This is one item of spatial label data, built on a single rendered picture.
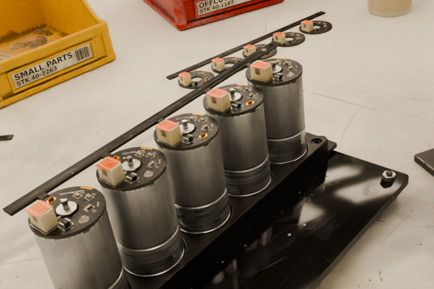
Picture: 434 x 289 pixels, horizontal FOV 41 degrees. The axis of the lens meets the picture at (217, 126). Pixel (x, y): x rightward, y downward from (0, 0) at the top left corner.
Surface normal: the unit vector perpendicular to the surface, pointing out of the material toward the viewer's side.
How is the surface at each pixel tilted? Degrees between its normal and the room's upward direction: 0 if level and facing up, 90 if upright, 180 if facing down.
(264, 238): 0
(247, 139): 90
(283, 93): 90
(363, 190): 0
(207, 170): 90
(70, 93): 0
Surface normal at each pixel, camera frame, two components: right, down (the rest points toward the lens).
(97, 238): 0.77, 0.24
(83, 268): 0.36, 0.44
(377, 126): -0.13, -0.85
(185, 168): -0.07, 0.52
